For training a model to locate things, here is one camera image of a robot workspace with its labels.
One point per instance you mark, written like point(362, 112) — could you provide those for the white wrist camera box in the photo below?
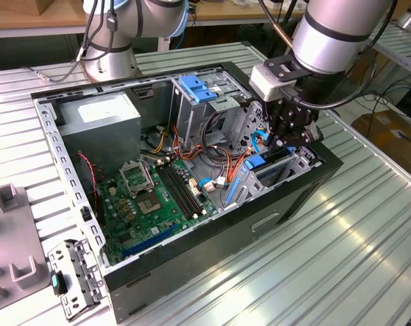
point(263, 83)

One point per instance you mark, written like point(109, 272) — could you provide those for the grey metal card bracket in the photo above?
point(86, 268)

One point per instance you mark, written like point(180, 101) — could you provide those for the black open PC case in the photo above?
point(208, 248)

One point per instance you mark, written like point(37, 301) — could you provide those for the green motherboard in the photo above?
point(157, 220)

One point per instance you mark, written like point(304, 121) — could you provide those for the large taped cardboard box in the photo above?
point(388, 136)

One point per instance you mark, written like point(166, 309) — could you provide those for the grey power supply unit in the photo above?
point(100, 142)

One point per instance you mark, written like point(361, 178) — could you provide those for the blue plastic cage latch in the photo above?
point(198, 91)

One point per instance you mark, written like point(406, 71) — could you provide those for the metal slat side table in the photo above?
point(402, 44)

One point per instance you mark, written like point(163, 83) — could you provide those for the grey metal disk bay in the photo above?
point(247, 185)

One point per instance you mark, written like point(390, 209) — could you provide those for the CPU socket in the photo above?
point(148, 204)

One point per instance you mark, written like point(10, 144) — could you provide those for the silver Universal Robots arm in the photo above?
point(334, 34)

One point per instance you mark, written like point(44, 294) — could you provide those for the hard disk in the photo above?
point(253, 163)

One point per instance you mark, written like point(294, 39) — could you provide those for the black RAM slot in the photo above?
point(174, 192)
point(183, 189)
point(178, 190)
point(187, 186)

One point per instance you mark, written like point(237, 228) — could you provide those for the blue expansion slot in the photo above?
point(147, 242)

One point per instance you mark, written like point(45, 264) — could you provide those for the black clip with blue tab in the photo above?
point(60, 283)

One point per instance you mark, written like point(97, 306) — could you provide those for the grey optical drive cage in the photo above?
point(188, 115)

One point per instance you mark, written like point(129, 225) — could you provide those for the grey parts rack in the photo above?
point(11, 234)

